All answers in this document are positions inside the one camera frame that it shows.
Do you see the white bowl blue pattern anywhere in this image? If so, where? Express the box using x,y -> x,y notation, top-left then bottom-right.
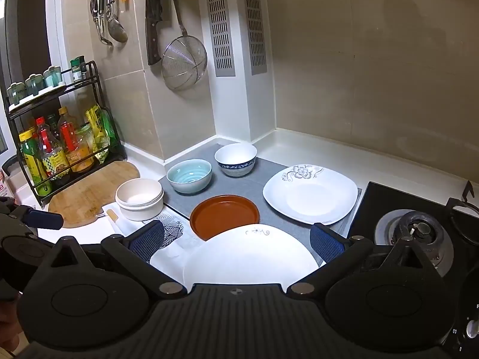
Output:
214,143 -> 257,178

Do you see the small wooden handled tool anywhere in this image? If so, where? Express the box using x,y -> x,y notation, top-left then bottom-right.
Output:
95,209 -> 121,226

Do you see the stove knob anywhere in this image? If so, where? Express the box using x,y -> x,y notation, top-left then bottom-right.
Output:
464,316 -> 479,347

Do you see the wooden cutting board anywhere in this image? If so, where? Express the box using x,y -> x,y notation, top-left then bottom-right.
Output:
48,161 -> 141,229

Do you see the cream ribbed bowl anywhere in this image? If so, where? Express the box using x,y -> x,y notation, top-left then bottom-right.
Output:
115,178 -> 164,221

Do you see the gas burner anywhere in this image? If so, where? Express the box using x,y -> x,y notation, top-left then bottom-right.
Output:
374,209 -> 456,278

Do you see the cleaver with dark handle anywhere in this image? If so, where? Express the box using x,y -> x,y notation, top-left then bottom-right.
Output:
145,0 -> 172,67

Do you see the brown round plate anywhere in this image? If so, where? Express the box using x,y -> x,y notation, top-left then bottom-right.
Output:
190,194 -> 260,242

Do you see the wire mesh strainer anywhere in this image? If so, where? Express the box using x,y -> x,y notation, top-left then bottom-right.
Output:
162,0 -> 208,91

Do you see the green snack bag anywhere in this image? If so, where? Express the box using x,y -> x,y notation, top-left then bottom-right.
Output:
101,109 -> 118,154

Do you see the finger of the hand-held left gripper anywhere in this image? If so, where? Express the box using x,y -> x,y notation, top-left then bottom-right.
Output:
24,209 -> 64,231

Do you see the white spice jar tray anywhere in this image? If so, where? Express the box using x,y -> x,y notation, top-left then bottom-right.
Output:
7,81 -> 69,115

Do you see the oil bottle red label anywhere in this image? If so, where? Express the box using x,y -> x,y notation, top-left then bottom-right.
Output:
57,107 -> 95,173

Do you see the clear bottle red cap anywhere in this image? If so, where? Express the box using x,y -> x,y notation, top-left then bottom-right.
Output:
35,117 -> 71,182

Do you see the white flower print plate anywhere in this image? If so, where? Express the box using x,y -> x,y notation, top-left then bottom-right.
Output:
262,164 -> 359,226
183,223 -> 320,285

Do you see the yellow snack bag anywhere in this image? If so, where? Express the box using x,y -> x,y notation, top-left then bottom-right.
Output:
85,104 -> 110,158

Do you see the red white carton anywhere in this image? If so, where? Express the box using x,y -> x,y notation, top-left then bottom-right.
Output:
0,170 -> 14,200

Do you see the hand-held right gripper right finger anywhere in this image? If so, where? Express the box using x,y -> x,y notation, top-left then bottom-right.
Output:
286,223 -> 450,300

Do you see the light blue bowl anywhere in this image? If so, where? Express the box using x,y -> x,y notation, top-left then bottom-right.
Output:
166,159 -> 213,195

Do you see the black gas stove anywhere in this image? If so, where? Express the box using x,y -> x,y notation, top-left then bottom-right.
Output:
348,180 -> 479,349

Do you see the black wire rack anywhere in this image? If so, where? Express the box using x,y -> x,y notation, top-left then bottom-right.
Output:
4,60 -> 127,208

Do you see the grey vent grille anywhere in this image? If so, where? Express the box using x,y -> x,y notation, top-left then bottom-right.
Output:
242,0 -> 269,76
205,0 -> 237,77

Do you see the white patterned cloth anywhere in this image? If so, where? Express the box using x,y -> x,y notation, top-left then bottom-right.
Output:
101,202 -> 196,268

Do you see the green yellow label bottle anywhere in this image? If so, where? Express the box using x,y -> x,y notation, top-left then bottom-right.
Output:
19,129 -> 53,196

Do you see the steel ladle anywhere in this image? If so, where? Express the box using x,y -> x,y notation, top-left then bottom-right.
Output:
107,0 -> 128,44

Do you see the black pan support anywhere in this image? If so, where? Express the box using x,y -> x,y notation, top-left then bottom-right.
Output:
445,180 -> 479,248

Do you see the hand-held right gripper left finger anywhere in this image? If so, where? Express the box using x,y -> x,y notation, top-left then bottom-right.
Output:
28,220 -> 188,300

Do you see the jar with green lid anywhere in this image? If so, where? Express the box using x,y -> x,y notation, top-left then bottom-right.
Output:
75,124 -> 96,158

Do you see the green spice jar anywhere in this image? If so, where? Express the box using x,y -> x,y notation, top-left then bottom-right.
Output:
7,82 -> 25,106
25,74 -> 44,97
44,66 -> 63,89

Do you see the steel slotted spoon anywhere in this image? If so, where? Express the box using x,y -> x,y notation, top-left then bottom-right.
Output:
90,0 -> 113,46

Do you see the spice bottle green cap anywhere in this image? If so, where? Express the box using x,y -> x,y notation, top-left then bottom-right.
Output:
70,56 -> 86,83

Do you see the grey dish mat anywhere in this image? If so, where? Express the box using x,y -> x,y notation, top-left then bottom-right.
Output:
159,138 -> 363,268

